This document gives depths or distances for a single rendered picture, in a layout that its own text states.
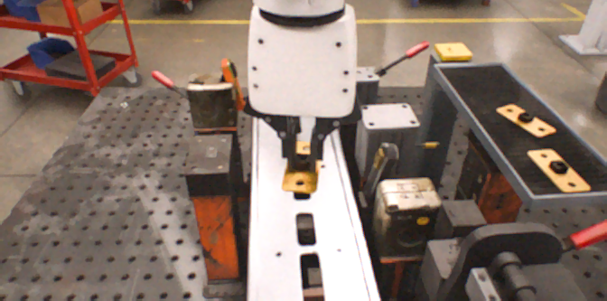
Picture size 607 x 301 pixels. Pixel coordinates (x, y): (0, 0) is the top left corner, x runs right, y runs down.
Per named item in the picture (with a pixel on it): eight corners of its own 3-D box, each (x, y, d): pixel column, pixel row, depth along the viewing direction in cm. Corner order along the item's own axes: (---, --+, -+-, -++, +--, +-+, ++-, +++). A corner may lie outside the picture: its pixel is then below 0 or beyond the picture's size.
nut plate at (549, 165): (526, 153, 62) (527, 146, 61) (551, 151, 62) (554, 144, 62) (563, 193, 55) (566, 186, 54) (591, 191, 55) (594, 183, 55)
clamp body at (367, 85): (328, 175, 128) (333, 65, 107) (366, 174, 128) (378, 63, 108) (332, 198, 120) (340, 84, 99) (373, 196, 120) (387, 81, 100)
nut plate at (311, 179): (291, 143, 51) (291, 134, 51) (322, 145, 51) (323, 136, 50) (280, 191, 45) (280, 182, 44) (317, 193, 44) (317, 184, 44)
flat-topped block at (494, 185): (429, 275, 99) (474, 108, 74) (463, 272, 100) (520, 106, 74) (445, 315, 91) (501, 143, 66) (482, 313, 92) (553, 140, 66)
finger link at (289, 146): (296, 103, 45) (297, 154, 49) (266, 101, 45) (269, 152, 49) (292, 119, 42) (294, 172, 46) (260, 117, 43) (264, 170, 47)
